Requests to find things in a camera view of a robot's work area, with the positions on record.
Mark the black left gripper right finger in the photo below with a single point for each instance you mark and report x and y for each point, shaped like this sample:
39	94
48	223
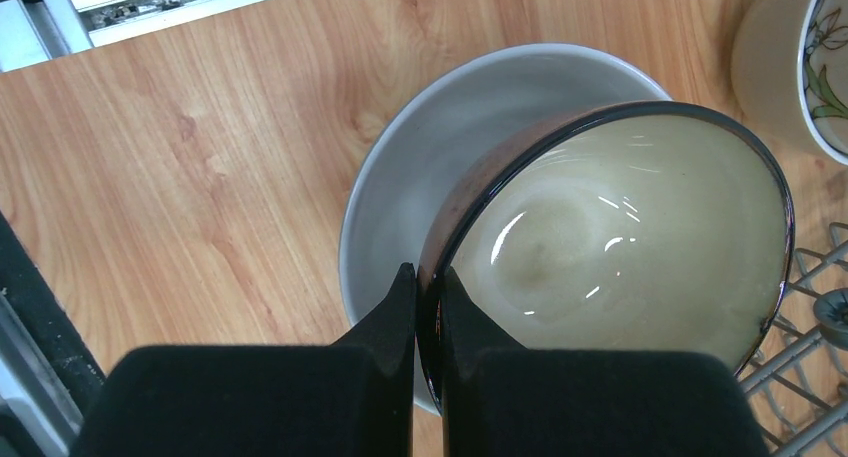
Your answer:
500	398

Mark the grey wire dish rack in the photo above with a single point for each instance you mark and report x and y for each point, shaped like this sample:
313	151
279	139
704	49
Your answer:
796	383

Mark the plain beige bowl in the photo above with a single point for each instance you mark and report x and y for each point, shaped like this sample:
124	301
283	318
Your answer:
766	72

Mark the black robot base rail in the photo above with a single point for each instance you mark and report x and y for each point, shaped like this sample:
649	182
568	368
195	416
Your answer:
49	377

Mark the beige bowl with flower sprig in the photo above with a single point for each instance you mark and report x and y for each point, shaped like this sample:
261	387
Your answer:
824	68

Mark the teal bowl with orange flower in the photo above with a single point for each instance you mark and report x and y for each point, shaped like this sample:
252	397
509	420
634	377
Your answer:
440	133

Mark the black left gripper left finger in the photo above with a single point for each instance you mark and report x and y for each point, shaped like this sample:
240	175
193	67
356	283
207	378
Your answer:
352	397

